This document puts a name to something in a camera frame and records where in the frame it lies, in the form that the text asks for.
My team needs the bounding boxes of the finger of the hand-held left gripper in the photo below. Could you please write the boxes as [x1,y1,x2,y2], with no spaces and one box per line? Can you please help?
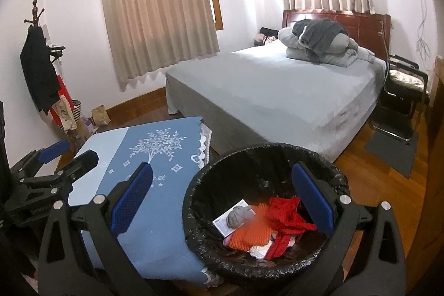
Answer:
[10,139,70,179]
[21,150,99,199]

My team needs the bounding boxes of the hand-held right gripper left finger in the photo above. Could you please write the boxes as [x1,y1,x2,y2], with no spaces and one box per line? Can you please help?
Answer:
[37,162,155,296]

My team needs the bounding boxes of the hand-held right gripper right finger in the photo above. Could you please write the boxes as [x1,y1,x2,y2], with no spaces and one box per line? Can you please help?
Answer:
[292,162,407,296]

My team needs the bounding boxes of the red rubber glove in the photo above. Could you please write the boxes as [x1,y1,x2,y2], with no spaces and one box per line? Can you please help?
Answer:
[265,197,318,260]

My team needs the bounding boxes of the orange foam net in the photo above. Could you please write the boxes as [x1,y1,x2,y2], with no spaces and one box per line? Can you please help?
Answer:
[229,204,274,251]

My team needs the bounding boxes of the grey sock ball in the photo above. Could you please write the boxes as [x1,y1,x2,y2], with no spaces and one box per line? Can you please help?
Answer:
[226,205,255,229]

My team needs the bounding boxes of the black-lined trash bin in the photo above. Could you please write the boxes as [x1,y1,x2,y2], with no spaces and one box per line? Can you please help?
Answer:
[182,142,349,283]

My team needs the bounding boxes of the white paper card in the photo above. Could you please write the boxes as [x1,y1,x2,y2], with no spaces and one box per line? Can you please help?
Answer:
[212,199,257,237]

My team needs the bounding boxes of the blue tree-print tablecloth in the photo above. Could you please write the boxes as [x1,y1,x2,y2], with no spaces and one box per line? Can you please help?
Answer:
[67,116,223,286]

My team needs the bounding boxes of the white purple bag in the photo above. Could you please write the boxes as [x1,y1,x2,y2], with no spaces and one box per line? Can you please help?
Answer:
[81,116,96,137]

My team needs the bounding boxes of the beige tote bag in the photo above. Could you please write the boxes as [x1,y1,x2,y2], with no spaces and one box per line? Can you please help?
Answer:
[52,95,77,133]

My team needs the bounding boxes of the brown paper bag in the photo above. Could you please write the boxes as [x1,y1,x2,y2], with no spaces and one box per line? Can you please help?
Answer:
[91,105,110,126]

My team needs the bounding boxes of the red bag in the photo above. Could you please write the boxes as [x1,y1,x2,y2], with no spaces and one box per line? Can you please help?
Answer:
[49,74,72,125]

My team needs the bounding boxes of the black coat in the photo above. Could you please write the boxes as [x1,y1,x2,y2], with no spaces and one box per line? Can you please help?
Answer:
[20,26,60,115]

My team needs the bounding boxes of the grey floor mat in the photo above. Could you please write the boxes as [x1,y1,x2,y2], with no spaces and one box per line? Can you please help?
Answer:
[364,130,418,179]

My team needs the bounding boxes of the grey bed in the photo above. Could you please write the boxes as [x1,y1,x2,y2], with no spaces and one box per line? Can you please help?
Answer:
[165,39,387,163]

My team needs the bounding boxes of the black chair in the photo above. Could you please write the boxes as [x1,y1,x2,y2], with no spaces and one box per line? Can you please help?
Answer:
[368,54,430,144]

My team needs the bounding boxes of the wooden cabinet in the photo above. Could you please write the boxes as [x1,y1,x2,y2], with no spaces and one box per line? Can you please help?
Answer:
[406,55,444,283]

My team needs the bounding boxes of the wooden coat rack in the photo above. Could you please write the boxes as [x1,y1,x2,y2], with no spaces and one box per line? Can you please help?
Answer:
[24,0,82,147]

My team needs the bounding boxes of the chair cushion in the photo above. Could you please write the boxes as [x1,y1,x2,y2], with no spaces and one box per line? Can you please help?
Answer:
[389,69,425,90]

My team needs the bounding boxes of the folded light grey quilt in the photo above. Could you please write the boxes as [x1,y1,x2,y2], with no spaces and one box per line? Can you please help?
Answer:
[277,26,376,68]

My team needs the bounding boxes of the dark grey blanket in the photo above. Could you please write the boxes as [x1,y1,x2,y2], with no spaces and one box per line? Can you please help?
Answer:
[292,18,349,50]

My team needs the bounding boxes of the pink bag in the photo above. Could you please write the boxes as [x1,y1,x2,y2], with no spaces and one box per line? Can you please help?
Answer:
[253,34,278,47]

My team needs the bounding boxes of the wooden headboard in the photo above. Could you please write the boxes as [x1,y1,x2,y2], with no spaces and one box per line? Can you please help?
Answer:
[282,9,392,61]

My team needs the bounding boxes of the white wall cables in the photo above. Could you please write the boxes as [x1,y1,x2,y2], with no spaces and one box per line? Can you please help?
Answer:
[406,0,431,61]

